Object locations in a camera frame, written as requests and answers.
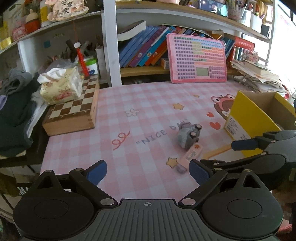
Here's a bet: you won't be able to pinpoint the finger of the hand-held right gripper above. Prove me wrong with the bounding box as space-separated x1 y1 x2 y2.
199 152 269 173
231 131 281 151

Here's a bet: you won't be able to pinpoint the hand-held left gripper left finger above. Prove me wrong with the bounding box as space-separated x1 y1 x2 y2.
30 160 116 208

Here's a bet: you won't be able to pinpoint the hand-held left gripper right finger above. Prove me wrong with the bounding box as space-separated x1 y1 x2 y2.
178 159 271 207

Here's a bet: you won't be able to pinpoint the pink oblong case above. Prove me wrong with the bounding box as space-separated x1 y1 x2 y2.
177 142 204 174

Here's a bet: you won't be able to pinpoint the yellow cardboard box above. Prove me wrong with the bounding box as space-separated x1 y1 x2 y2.
223 91 296 158

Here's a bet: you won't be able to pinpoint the red container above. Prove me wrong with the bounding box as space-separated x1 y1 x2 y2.
24 20 42 34

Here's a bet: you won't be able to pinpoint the pink checked tablecloth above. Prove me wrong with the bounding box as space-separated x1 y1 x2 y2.
39 80 296 209

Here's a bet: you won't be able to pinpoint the wooden chessboard box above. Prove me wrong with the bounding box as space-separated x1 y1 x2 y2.
42 75 100 136

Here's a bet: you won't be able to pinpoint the stack of papers and books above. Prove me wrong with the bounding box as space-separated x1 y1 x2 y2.
230 58 289 95

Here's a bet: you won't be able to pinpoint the floral tissue box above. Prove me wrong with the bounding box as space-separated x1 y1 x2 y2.
37 66 84 105

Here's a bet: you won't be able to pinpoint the small colourful figurines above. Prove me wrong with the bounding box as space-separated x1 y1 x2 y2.
242 50 259 62

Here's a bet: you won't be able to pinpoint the pile of dark clothes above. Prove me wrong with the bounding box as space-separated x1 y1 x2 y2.
0 68 44 158

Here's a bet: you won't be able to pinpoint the pink learning tablet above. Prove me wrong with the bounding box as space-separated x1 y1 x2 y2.
166 33 227 83

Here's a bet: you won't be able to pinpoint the row of blue books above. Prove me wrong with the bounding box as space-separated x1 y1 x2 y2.
118 25 177 68
221 36 236 62

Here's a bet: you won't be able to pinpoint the red book box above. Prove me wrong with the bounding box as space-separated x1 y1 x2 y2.
232 36 255 62

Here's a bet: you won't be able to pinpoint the green and white jar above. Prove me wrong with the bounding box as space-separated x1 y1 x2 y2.
82 56 99 76

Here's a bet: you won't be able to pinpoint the red pen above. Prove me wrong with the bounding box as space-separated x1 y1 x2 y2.
74 42 89 77

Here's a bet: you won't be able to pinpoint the white desk containers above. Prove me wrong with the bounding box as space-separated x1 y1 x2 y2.
240 9 263 33

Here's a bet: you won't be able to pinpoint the patterned pen holder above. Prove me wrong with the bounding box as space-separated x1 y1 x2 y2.
228 2 245 20

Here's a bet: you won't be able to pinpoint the black smartphone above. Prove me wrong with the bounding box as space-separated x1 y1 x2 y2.
198 0 228 17

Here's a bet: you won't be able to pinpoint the thick white book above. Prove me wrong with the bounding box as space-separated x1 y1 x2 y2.
117 20 147 41

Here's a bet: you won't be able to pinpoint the floral decorative sign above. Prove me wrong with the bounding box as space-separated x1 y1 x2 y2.
45 0 89 22

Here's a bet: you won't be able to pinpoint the grey toy camera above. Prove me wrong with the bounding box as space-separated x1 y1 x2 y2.
176 122 203 150

